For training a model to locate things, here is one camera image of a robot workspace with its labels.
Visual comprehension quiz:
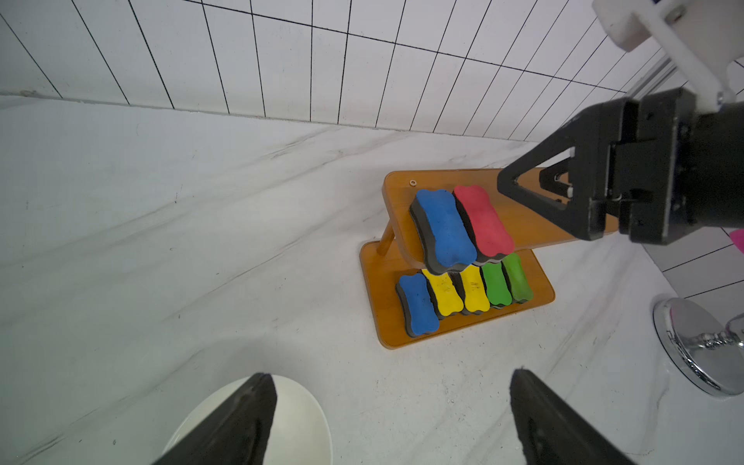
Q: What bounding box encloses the bottom yellow eraser right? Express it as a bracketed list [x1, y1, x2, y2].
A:
[453, 265, 491, 315]

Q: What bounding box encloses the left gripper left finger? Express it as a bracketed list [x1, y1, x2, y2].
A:
[156, 373, 278, 465]

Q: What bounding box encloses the bottom green eraser right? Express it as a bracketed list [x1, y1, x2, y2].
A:
[502, 253, 534, 303]

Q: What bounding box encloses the bottom yellow eraser left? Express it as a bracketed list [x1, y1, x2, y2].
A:
[422, 269, 465, 320]

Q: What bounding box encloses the top blue eraser left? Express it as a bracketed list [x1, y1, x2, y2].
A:
[409, 189, 477, 275]

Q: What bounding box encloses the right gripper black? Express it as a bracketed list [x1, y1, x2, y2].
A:
[497, 89, 743, 244]

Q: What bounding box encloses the blue eraser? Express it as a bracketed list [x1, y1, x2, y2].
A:
[409, 189, 477, 275]
[395, 273, 440, 338]

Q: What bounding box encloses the green eraser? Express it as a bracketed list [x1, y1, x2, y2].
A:
[480, 263, 513, 308]
[502, 253, 534, 303]

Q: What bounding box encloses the yellow eraser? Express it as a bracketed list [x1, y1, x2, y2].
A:
[453, 265, 491, 315]
[422, 269, 465, 320]

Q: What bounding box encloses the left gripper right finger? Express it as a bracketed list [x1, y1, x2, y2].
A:
[510, 368, 632, 464]

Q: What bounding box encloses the bottom blue eraser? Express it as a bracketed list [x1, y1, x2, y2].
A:
[395, 273, 440, 338]

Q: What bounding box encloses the bottom green eraser left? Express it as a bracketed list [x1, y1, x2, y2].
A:
[480, 263, 513, 308]

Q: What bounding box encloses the white bowl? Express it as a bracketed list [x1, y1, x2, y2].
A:
[156, 373, 333, 464]

